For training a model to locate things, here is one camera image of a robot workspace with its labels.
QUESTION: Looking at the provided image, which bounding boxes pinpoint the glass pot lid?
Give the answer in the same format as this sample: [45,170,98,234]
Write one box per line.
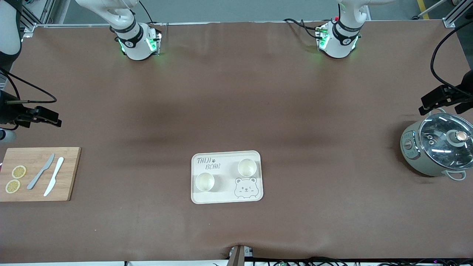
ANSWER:
[419,113,473,170]

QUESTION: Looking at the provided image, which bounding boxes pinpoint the aluminium camera mount post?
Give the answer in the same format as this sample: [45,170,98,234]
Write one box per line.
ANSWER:
[228,245,254,266]

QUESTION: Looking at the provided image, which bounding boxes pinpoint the white paper cup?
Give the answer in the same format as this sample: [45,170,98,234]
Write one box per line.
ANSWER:
[195,172,215,192]
[238,158,257,177]

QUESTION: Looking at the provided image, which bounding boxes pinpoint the aluminium frame profile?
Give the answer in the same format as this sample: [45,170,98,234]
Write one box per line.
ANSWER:
[442,0,473,28]
[18,0,52,38]

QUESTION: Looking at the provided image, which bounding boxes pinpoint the black right arm base cable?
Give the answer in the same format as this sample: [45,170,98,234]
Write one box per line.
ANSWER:
[138,0,164,35]

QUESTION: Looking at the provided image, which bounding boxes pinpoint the cream tray with bear print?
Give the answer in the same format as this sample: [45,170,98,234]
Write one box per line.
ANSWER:
[191,150,264,204]

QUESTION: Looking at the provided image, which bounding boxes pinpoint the grey pot with glass lid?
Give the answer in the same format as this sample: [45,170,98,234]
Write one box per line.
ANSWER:
[400,112,473,181]

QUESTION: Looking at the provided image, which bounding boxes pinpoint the black arm base cable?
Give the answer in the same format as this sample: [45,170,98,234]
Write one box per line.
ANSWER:
[283,18,325,40]
[138,0,164,35]

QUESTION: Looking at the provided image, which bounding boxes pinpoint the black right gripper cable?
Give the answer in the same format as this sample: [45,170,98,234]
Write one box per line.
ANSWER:
[0,68,57,104]

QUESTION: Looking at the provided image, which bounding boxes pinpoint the white plastic knife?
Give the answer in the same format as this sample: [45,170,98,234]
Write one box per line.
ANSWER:
[44,157,65,197]

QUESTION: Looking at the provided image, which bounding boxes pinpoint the bamboo cutting board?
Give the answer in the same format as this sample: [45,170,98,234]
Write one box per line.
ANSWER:
[0,147,81,202]

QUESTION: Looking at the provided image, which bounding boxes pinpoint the black left arm base cable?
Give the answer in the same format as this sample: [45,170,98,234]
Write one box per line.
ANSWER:
[283,18,325,40]

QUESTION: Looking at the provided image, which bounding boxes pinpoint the grey plastic knife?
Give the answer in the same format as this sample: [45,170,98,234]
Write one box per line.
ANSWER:
[27,153,55,190]

